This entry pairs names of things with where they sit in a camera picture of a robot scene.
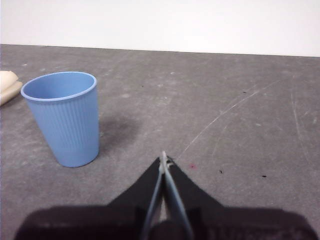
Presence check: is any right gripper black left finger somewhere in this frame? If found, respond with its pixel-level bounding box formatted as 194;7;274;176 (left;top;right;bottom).
14;156;165;240

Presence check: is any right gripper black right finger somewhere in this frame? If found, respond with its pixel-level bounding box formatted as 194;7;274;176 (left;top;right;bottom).
164;157;318;240

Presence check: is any blue ribbed plastic cup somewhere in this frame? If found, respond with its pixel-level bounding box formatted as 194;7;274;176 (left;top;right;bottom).
20;71;100;168

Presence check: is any grey-handled sponge cup brush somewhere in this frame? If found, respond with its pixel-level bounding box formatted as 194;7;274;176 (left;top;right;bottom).
0;70;23;107

